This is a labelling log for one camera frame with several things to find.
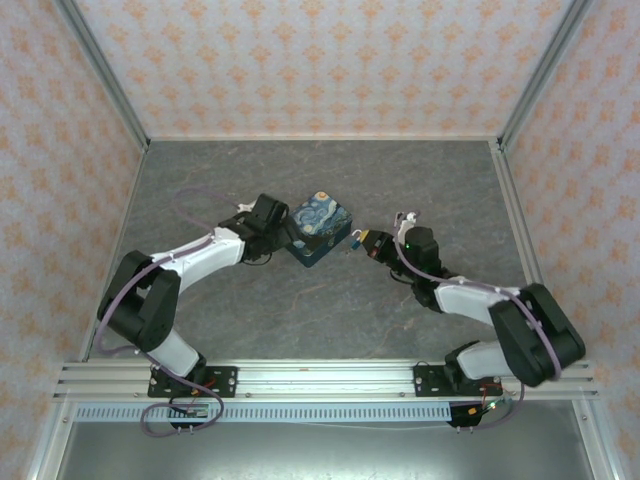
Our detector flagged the starry night painted box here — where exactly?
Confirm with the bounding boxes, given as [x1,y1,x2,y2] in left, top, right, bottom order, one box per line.
[285,189,355,269]

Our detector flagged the small circuit board with led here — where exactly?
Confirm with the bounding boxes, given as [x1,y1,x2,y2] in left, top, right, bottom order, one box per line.
[467,399,506,419]

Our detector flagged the grey metal front panel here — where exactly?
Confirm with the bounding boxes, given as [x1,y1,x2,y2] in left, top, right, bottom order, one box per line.
[54,422,601,480]

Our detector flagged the aluminium table side rail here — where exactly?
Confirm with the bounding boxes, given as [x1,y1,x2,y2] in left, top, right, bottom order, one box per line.
[489,139,626,480]
[24,149,147,480]

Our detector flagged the aluminium frame back bar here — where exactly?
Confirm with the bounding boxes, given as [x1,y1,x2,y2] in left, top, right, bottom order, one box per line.
[144,133,504,143]

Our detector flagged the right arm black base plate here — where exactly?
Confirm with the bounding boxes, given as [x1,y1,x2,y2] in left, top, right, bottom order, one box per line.
[413,364,481,400]

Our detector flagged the aluminium mounting rail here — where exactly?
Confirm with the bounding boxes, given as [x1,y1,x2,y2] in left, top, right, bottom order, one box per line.
[52,362,599,401]

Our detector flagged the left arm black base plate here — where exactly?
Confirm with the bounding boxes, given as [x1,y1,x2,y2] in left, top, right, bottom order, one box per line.
[147,366,239,400]

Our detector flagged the slotted grey cable duct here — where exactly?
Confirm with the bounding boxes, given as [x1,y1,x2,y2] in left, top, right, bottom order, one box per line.
[74,403,454,424]

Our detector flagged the aluminium frame post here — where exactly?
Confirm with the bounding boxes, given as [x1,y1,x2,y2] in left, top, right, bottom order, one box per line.
[53,0,151,154]
[498,0,597,151]

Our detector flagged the purple cable loop at duct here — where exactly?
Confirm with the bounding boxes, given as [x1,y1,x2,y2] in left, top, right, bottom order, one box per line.
[139,397,225,437]

